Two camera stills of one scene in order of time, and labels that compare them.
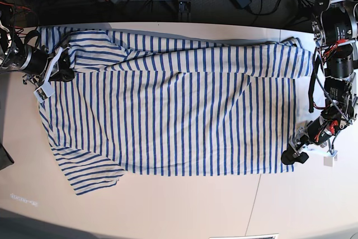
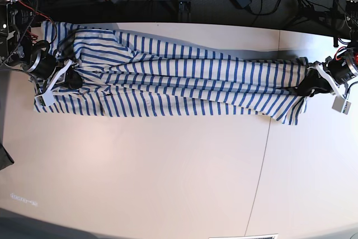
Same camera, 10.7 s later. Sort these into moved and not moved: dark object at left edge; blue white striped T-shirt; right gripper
Moved: blue white striped T-shirt; right gripper
Not moved: dark object at left edge
